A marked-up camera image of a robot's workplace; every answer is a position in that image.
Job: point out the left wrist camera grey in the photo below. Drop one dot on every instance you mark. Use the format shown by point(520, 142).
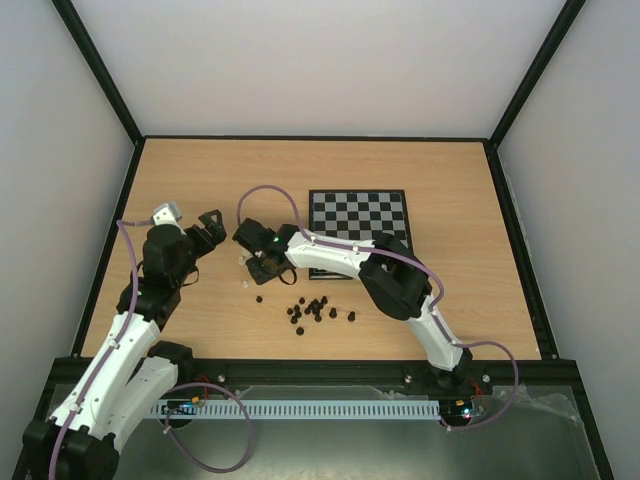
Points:
point(167, 213)

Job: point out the black aluminium frame rail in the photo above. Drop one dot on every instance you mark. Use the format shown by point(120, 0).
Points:
point(411, 376)

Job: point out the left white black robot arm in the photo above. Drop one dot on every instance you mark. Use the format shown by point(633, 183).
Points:
point(84, 436)

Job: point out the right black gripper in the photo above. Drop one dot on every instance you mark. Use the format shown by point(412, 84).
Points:
point(258, 267)

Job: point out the clear plastic sheet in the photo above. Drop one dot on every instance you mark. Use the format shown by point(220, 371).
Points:
point(531, 408)

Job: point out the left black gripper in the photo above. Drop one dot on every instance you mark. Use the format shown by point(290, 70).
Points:
point(217, 231)

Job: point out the white slotted cable duct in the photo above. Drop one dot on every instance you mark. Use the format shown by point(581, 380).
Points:
point(300, 409)

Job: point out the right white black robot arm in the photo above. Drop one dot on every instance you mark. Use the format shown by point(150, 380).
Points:
point(397, 283)

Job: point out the black grey chess board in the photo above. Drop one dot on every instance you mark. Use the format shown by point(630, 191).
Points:
point(360, 214)

